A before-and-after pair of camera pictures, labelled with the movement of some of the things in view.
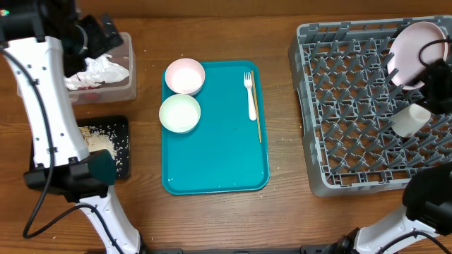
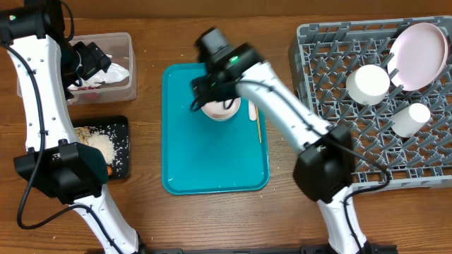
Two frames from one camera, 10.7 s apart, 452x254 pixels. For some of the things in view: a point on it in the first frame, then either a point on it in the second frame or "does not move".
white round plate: [403, 60] does not move
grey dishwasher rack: [348, 100] does not move
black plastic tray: [116, 130] does not move
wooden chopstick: [256, 106] does not move
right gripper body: [438, 85] -> [206, 90]
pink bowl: [185, 76] -> [217, 111]
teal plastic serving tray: [223, 154] does not move
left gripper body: [97, 42] -> [90, 61]
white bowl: [179, 113] -> [367, 85]
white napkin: [97, 70] does not move
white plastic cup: [409, 122] does not move
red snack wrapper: [86, 88] does not move
